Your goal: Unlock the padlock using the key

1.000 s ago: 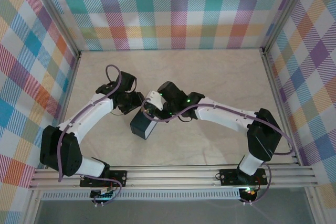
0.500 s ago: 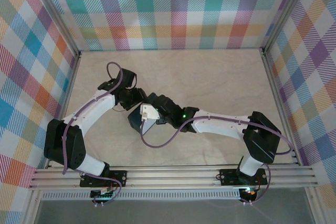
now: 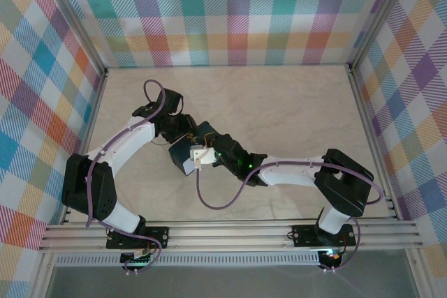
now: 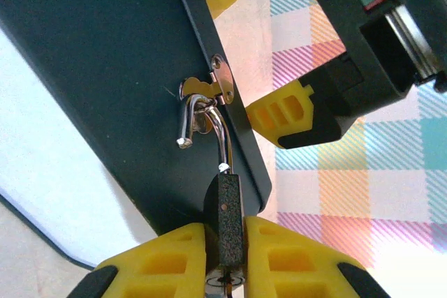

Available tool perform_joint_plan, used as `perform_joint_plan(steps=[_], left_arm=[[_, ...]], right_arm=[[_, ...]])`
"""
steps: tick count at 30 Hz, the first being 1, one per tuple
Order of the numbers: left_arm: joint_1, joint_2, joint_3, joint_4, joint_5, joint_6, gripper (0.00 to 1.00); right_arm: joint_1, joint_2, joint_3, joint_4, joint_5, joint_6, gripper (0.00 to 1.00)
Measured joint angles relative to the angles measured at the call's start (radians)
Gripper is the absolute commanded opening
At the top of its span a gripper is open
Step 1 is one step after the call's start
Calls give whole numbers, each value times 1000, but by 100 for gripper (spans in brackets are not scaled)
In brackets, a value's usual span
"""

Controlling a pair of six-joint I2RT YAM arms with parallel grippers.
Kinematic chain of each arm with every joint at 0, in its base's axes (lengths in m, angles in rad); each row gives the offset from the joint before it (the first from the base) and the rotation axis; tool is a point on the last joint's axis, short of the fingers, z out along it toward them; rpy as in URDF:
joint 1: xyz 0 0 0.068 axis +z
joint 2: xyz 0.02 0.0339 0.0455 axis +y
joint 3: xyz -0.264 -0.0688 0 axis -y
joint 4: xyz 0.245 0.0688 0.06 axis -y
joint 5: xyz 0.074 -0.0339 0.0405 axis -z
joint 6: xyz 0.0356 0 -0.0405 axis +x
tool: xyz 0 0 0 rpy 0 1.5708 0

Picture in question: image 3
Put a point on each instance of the small controller circuit board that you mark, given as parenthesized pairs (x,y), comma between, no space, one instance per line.
(331,256)
(136,259)

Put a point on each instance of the dark teal box white face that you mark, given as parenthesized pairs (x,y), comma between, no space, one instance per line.
(181,158)

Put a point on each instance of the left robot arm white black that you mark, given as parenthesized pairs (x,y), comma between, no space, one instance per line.
(122,144)

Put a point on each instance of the aluminium mounting rail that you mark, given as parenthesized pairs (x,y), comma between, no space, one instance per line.
(227,237)

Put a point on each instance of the aluminium side rail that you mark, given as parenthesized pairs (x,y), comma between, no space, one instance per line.
(372,137)
(88,137)

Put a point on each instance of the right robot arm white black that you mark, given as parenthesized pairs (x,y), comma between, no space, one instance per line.
(293,174)

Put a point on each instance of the aluminium frame post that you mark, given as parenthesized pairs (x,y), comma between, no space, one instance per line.
(379,15)
(80,22)

